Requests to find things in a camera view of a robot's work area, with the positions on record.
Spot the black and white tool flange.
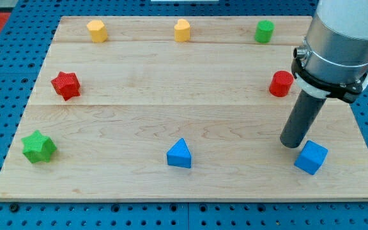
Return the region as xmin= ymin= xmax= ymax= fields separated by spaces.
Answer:
xmin=291 ymin=59 xmax=368 ymax=104

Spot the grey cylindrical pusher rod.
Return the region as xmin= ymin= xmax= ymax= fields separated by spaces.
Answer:
xmin=280 ymin=91 xmax=326 ymax=148

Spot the blue cube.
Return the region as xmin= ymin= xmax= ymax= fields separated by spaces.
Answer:
xmin=294 ymin=141 xmax=328 ymax=175

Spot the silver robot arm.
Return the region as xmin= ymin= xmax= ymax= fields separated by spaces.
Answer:
xmin=280 ymin=0 xmax=368 ymax=148

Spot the blue triangle block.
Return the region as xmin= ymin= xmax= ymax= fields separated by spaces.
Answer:
xmin=166 ymin=138 xmax=192 ymax=169

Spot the red cylinder block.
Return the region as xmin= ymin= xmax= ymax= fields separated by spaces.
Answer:
xmin=269 ymin=70 xmax=294 ymax=97

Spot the green cylinder block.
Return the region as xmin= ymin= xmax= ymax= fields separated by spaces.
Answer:
xmin=254 ymin=20 xmax=275 ymax=43

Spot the yellow heart block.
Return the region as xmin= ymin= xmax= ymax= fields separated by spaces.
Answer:
xmin=174 ymin=19 xmax=190 ymax=42

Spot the wooden board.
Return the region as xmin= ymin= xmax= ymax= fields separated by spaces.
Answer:
xmin=0 ymin=16 xmax=368 ymax=203

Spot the yellow hexagon block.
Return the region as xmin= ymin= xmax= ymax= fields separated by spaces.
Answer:
xmin=86 ymin=20 xmax=108 ymax=43

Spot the red star block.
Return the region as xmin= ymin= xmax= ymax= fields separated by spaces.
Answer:
xmin=51 ymin=72 xmax=81 ymax=101

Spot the green star block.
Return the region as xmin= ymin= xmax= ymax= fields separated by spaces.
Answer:
xmin=21 ymin=130 xmax=57 ymax=164

